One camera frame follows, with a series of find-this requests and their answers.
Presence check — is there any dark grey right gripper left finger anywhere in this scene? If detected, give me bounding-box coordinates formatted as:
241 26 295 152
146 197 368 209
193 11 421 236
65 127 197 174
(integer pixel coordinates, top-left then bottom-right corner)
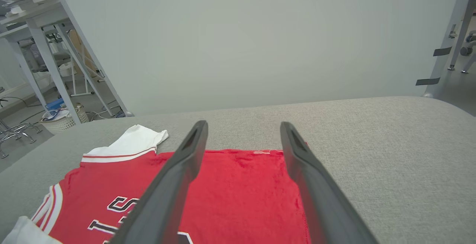
110 121 209 244

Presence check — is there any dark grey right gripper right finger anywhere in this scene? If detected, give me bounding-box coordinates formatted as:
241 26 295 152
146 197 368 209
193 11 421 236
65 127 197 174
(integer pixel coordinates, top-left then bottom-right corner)
280 121 378 244

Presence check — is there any red and white jersey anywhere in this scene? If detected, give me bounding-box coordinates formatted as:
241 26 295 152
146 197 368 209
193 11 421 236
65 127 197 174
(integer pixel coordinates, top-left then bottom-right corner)
0 124 311 244

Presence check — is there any white woven laundry basket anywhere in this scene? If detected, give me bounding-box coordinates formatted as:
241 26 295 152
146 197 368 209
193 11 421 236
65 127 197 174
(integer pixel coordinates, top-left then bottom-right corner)
39 103 90 134

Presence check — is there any white metal rack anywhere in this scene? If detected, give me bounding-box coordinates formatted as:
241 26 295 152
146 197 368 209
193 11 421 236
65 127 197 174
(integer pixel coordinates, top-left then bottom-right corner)
68 55 107 98

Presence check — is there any blue box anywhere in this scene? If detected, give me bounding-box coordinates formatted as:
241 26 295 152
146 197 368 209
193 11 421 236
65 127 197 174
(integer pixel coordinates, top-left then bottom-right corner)
45 98 65 111

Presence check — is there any chrome chair base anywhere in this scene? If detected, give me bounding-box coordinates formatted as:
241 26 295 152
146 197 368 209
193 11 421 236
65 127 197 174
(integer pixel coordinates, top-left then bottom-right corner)
0 119 44 159

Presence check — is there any white backdrop panel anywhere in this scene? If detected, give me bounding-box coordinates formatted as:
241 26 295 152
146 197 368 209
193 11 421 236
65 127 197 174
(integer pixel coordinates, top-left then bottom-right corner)
52 0 465 117

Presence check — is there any grey office chair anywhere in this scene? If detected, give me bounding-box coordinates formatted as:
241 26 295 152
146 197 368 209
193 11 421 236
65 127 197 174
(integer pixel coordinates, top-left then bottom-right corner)
460 30 476 74

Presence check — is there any thin grey metal brace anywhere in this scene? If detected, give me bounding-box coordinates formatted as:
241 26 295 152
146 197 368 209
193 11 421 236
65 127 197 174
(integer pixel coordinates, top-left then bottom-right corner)
448 0 476 71

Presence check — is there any white desk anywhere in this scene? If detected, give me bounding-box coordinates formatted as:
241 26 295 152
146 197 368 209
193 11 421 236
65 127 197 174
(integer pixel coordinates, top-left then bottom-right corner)
0 0 75 44

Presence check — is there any floor cable bundle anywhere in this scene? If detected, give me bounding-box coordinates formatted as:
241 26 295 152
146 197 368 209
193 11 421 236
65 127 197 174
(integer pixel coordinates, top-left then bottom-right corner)
87 105 127 121

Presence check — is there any grey metal panel post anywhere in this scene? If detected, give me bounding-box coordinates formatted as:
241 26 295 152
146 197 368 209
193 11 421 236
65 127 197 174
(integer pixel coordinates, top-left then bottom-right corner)
46 0 135 118
423 0 476 98

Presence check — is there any grey metal frame leg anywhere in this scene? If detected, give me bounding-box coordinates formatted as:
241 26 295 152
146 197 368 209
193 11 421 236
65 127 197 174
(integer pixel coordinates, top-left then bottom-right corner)
27 21 82 124

